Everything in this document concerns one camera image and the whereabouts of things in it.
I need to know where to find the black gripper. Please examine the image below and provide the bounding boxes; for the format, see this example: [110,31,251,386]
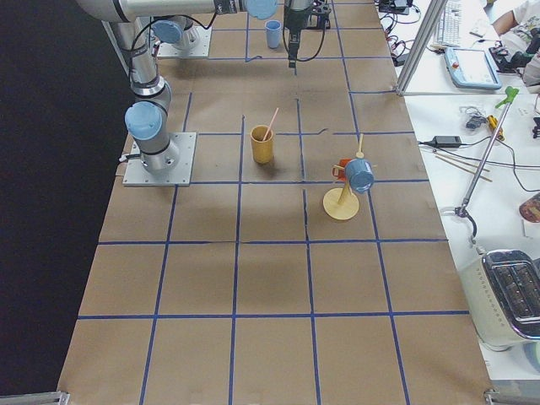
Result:
[283,0,308,75]

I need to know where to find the light blue plastic cup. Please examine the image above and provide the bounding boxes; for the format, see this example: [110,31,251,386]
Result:
[265,19,282,49]

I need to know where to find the pink chopstick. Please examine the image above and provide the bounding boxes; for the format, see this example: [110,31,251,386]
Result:
[262,107,279,142]

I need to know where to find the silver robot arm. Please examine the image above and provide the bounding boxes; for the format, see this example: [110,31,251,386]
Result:
[78,1,255,173]

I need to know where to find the bamboo chopstick holder cup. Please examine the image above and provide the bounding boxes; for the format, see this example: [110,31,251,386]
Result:
[250,125,273,165]

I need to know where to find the red orange hanging mug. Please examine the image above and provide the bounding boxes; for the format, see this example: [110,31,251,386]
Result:
[332,159,351,181]

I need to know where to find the blue hanging mug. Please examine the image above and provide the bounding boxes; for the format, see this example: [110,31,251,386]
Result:
[345,158,375,193]

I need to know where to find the wooden mug tree stand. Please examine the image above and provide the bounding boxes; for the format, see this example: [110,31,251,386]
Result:
[322,133,365,222]

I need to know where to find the white keyboard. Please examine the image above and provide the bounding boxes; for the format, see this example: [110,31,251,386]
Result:
[434,1,462,46]

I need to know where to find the black power adapter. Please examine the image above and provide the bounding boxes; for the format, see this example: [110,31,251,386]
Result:
[433,136,462,149]

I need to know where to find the wooden chopstick on desk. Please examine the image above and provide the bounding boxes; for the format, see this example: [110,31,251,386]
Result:
[435,156,493,182]
[435,154,478,169]

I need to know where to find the blue teach pendant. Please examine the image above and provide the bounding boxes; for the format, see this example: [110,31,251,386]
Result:
[445,47,502,90]

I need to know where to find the brown paper table cover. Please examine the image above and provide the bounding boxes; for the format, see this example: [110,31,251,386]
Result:
[58,1,490,404]

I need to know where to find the green tipped reacher tool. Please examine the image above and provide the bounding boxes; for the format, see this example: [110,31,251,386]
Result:
[454,86,519,218]

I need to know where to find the silver toaster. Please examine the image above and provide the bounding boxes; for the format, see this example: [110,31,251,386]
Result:
[459,249,539,351]

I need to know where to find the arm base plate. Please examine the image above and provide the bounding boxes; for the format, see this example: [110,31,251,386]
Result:
[158,26,212,59]
[122,132,197,186]

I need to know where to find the aluminium frame post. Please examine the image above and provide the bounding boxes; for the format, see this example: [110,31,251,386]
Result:
[395,0,446,96]

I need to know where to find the yellow handled pliers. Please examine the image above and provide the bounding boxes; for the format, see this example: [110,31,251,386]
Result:
[487,115,505,142]

